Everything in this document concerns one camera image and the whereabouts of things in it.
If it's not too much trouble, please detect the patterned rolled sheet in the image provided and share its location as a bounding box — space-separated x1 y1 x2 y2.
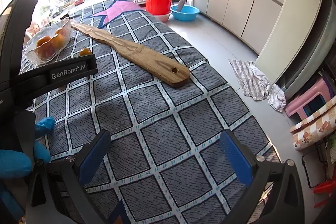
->
290 102 336 151

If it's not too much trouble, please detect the clear glass bowl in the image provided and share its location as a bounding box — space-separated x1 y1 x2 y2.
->
25 17 72 65

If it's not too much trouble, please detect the pink plastic basin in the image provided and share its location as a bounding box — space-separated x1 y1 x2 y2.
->
155 13 172 23

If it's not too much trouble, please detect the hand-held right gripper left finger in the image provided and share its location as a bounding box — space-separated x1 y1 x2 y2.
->
25 130 116 224

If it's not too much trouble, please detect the grey checked star-print cloth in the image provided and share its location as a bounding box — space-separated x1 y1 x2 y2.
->
20 0 281 224

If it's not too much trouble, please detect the white refrigerator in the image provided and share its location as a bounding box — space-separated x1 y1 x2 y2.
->
256 0 335 85

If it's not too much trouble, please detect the person's left hand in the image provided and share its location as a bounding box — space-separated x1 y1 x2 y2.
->
0 117 55 180

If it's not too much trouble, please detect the red plastic bucket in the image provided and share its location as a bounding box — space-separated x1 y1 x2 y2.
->
143 0 176 15

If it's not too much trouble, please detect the pink plastic stool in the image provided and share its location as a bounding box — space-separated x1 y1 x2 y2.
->
285 77 335 117

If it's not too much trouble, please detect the red plastic object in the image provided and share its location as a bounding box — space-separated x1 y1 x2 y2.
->
314 178 336 194

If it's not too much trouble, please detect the white rag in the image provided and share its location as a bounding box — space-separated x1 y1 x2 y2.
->
267 84 287 112

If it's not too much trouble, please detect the striped floor towel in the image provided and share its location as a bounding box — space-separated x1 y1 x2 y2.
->
228 59 271 101

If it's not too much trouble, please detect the long wooden paddle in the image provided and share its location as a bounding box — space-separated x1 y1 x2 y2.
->
70 21 191 88

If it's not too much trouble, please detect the blue plastic basin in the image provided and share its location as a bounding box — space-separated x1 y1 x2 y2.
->
171 5 200 21

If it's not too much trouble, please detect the white cabinet row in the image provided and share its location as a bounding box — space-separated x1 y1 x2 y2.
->
193 0 292 47

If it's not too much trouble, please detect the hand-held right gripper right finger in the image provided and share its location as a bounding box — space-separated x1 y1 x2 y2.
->
219 130 306 224

